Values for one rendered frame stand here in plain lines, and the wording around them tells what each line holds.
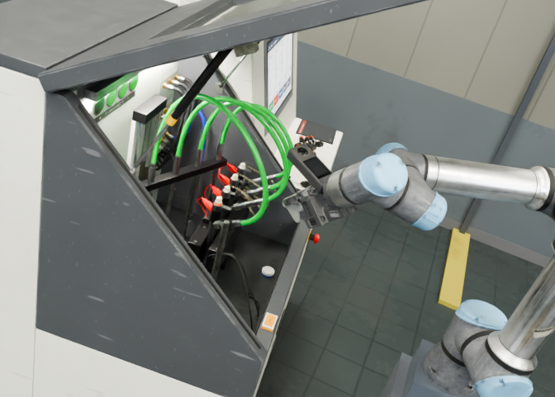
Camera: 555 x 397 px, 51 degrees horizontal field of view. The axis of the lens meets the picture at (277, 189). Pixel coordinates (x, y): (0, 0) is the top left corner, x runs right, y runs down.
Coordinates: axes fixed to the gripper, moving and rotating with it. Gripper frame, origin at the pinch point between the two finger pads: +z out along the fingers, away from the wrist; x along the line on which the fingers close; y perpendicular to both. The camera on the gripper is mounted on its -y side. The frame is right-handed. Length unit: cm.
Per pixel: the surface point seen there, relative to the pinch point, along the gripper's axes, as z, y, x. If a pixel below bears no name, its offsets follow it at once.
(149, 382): 42, 28, -34
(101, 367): 48, 20, -42
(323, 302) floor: 153, 63, 89
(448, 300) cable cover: 139, 97, 157
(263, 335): 20.8, 28.5, -9.4
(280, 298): 28.7, 24.3, 3.1
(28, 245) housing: 36, -15, -47
